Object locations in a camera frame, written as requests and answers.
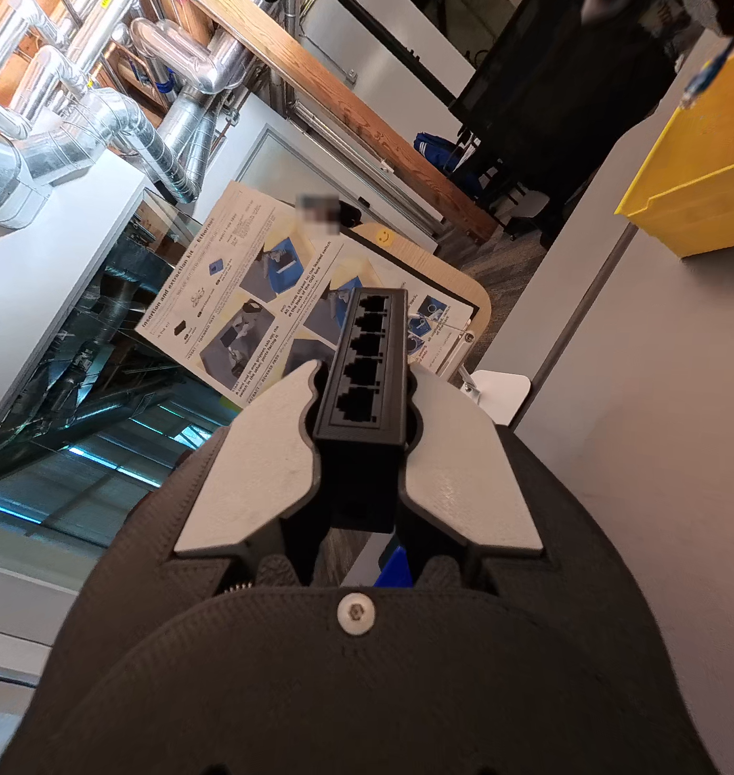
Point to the black network switch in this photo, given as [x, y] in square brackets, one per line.
[361, 393]

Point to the white board stand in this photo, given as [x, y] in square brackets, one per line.
[500, 393]

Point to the yellow smiley sticker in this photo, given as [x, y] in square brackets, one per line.
[384, 235]

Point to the instruction poster board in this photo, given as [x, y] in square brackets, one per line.
[234, 290]

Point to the blue plastic bin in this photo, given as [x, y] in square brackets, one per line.
[394, 569]

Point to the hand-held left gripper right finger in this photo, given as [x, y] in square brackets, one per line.
[464, 484]

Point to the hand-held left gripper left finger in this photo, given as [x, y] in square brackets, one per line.
[252, 478]

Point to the wooden post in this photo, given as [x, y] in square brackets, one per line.
[343, 103]

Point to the silver ceiling ductwork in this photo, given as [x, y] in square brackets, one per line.
[100, 121]

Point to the blue bag with white stripes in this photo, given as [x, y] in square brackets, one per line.
[443, 154]

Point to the white door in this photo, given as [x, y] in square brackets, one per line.
[294, 163]

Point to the black panel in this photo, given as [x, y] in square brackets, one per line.
[555, 91]

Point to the yellow plastic bin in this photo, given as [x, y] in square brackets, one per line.
[700, 181]

